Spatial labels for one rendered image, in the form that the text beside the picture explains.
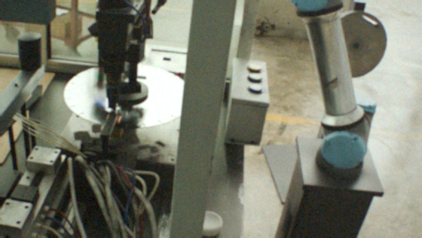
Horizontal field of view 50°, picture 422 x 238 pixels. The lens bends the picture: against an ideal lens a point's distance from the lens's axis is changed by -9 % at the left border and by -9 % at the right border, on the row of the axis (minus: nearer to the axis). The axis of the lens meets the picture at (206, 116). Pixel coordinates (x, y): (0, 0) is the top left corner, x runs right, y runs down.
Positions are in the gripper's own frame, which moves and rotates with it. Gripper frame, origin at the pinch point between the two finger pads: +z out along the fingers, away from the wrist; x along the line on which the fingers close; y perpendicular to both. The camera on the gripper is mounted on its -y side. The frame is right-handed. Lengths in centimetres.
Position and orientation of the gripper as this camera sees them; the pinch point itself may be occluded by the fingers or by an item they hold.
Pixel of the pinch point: (124, 71)
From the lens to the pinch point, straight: 127.7
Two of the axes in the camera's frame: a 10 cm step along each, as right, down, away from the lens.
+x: 1.1, -0.1, 9.9
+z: 0.4, 10.0, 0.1
